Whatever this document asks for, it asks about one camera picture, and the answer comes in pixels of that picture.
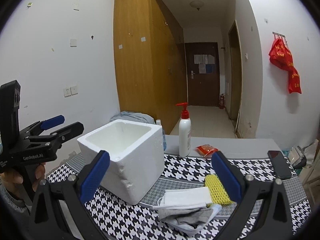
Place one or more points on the light blue face mask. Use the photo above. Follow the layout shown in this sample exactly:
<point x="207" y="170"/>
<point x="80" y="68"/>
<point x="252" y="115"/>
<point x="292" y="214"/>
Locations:
<point x="192" y="223"/>

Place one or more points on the red fire extinguisher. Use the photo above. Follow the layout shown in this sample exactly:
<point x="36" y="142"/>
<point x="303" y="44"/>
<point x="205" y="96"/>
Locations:
<point x="222" y="101"/>

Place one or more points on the white wall socket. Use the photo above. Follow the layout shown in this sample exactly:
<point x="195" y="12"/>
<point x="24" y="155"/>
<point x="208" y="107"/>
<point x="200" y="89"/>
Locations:
<point x="70" y="91"/>

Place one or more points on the ceiling lamp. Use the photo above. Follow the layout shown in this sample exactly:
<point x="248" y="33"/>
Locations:
<point x="197" y="4"/>

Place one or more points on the white wall switch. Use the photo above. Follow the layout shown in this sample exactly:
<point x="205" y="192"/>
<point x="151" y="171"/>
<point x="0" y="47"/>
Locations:
<point x="73" y="42"/>

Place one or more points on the yellow foam net sleeve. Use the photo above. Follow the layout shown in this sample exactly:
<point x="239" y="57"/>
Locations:
<point x="217" y="191"/>

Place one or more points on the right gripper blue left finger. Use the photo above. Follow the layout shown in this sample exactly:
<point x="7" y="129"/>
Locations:
<point x="91" y="176"/>

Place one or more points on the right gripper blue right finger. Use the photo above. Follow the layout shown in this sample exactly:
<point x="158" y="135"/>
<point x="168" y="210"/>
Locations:
<point x="229" y="175"/>

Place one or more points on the blue sanitizer bottle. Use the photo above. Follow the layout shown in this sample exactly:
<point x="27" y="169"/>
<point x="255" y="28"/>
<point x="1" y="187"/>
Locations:
<point x="158" y="122"/>

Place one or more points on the dark brown entrance door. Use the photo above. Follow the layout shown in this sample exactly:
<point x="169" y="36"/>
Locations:
<point x="203" y="73"/>

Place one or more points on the houndstooth table mat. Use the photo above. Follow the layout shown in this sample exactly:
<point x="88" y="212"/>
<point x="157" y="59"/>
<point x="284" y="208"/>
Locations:
<point x="120" y="220"/>

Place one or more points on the side door frame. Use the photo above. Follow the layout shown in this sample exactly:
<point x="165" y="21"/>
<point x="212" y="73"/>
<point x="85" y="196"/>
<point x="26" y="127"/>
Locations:
<point x="236" y="73"/>

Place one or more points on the red snack packet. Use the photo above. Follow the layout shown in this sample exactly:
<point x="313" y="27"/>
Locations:
<point x="206" y="150"/>

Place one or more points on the white styrofoam box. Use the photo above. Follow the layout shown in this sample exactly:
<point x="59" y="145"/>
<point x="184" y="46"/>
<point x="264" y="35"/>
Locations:
<point x="136" y="157"/>

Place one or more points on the wooden wardrobe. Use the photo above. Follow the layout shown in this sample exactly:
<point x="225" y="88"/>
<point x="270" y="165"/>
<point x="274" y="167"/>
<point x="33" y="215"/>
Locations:
<point x="149" y="58"/>

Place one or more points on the grey blue cloth pile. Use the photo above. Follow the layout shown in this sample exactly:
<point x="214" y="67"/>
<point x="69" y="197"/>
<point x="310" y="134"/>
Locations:
<point x="133" y="116"/>

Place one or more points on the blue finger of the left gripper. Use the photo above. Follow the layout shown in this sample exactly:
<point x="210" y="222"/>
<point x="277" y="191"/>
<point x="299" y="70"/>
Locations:
<point x="69" y="132"/>
<point x="40" y="126"/>

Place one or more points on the red hanging bags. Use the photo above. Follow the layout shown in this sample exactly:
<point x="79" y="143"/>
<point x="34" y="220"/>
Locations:
<point x="281" y="57"/>

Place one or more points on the white pump lotion bottle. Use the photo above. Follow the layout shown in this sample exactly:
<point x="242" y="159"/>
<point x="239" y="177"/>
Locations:
<point x="184" y="131"/>

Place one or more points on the black smartphone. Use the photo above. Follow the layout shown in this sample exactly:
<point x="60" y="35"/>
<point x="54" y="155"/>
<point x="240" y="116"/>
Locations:
<point x="279" y="164"/>

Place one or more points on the left hand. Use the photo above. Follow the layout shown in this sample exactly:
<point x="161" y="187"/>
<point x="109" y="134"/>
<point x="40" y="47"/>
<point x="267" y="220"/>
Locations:
<point x="12" y="178"/>

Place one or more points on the grey sock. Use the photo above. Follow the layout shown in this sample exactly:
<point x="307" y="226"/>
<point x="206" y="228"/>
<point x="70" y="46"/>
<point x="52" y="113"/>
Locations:
<point x="168" y="215"/>

